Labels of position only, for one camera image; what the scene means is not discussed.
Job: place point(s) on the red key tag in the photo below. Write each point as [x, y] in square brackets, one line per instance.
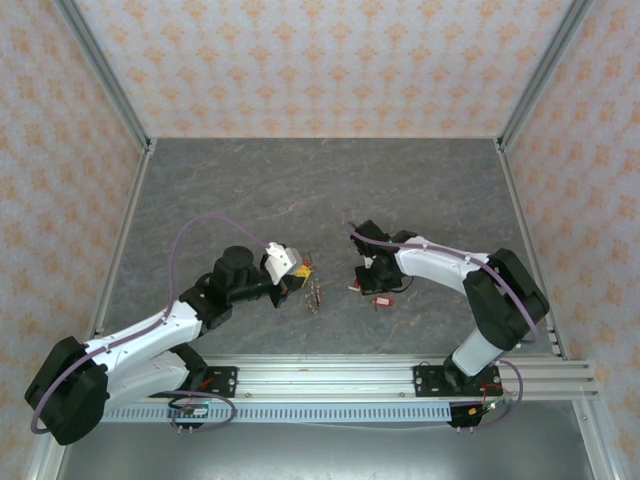
[355, 287]
[384, 302]

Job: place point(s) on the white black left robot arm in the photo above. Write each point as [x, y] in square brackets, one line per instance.
[150, 330]

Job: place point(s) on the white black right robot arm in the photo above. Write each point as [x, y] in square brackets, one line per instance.
[435, 265]

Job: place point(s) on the small circuit board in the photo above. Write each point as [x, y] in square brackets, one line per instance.
[195, 411]
[474, 411]

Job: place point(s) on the grey metal sheet panel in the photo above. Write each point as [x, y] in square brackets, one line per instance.
[325, 455]

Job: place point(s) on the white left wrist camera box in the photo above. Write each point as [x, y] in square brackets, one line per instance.
[280, 262]

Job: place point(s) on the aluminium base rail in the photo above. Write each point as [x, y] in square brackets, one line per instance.
[325, 380]

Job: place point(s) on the aluminium table side rail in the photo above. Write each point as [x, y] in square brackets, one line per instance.
[125, 235]
[526, 235]

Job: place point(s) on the aluminium frame post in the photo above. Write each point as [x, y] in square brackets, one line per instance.
[545, 75]
[105, 75]

